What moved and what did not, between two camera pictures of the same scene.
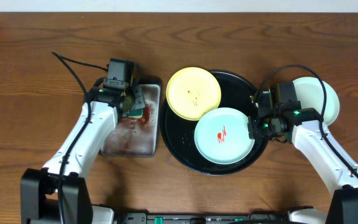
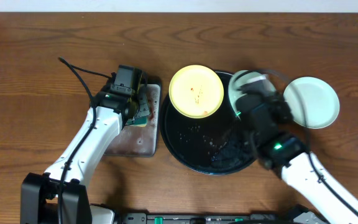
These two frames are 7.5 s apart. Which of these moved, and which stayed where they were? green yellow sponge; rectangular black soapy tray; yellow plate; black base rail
Moved: green yellow sponge
Stayed: rectangular black soapy tray; black base rail; yellow plate
